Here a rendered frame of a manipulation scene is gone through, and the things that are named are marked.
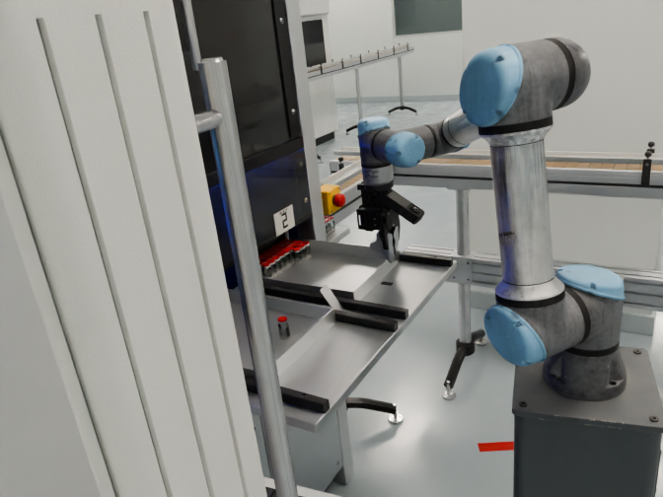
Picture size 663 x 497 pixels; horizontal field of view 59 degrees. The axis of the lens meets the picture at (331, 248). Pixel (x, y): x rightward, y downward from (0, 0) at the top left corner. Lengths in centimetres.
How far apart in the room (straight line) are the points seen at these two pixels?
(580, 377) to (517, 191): 39
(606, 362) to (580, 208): 169
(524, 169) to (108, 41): 71
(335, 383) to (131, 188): 74
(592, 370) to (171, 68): 95
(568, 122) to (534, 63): 178
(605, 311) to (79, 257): 93
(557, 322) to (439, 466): 124
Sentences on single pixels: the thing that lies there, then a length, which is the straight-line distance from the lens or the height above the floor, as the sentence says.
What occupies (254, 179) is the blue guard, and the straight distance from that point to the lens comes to 141.
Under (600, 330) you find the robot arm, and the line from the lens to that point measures 115.
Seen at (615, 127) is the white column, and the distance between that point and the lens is 273.
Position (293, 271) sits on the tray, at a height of 88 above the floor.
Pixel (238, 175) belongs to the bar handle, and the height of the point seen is 138.
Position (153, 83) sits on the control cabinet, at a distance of 45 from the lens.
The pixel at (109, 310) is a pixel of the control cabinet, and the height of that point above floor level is 134.
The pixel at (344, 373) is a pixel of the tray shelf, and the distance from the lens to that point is 112.
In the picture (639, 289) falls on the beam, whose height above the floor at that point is 51.
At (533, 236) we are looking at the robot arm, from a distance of 101.
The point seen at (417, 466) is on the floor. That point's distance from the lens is 221.
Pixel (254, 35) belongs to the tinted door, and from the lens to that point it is 145.
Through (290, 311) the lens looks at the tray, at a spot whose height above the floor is 89.
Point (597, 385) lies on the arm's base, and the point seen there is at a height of 82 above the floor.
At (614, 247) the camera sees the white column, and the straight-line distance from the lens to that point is 288.
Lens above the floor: 151
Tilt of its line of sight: 22 degrees down
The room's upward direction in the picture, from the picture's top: 6 degrees counter-clockwise
